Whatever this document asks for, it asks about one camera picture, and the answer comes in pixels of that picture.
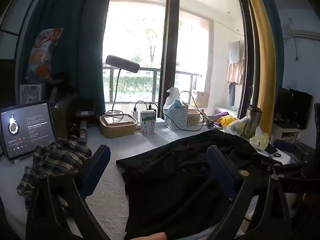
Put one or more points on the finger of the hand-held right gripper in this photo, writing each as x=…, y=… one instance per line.
x=287, y=167

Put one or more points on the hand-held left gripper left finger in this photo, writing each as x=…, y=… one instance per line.
x=96, y=171

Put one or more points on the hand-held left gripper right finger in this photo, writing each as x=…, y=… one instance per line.
x=223, y=173

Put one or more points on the black pants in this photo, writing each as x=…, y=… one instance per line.
x=175, y=170

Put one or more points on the black scissors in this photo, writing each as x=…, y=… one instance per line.
x=273, y=152

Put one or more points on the white quilted table cover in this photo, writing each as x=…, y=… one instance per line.
x=110, y=192

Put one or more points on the pale green tissue pack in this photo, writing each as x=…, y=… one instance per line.
x=260, y=140

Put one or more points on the spray can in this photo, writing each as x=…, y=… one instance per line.
x=83, y=132

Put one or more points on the plaid shirt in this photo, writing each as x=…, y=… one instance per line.
x=55, y=160

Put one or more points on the white yellow plastic bag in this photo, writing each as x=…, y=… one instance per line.
x=236, y=127

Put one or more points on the beige lunch box brown lid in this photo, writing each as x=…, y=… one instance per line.
x=117, y=126

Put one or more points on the small figurine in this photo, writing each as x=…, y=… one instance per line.
x=210, y=123

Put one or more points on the steel tumbler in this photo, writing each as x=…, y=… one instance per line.
x=252, y=122

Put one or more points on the black monitor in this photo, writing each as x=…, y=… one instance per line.
x=295, y=110

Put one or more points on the flat black box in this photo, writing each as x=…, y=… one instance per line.
x=85, y=113

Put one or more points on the purple cloth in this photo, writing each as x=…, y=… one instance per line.
x=221, y=114

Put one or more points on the white mug bear print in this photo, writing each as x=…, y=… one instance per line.
x=193, y=120

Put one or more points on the white charger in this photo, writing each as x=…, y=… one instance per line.
x=135, y=113

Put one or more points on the green white milk carton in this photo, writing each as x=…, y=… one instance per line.
x=148, y=122

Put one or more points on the white perforated basket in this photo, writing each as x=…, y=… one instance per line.
x=175, y=117

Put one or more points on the black tablet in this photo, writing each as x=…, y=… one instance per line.
x=25, y=130

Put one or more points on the blue cloth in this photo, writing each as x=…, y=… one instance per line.
x=178, y=104

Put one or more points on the person's bare leg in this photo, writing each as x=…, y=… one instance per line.
x=151, y=236

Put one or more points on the white box bear print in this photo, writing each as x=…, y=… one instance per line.
x=32, y=93

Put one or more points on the hanging clothes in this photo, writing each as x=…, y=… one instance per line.
x=235, y=65

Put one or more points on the grey desk lamp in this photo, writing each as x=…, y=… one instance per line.
x=122, y=63

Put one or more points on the yellow curtain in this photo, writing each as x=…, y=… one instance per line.
x=262, y=55

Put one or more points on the balcony railing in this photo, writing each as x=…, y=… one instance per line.
x=155, y=71

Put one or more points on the orange snack bag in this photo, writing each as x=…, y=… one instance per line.
x=43, y=55

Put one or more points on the white air conditioner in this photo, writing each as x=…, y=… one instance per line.
x=302, y=32

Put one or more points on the dark blue curtain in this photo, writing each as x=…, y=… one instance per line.
x=80, y=30

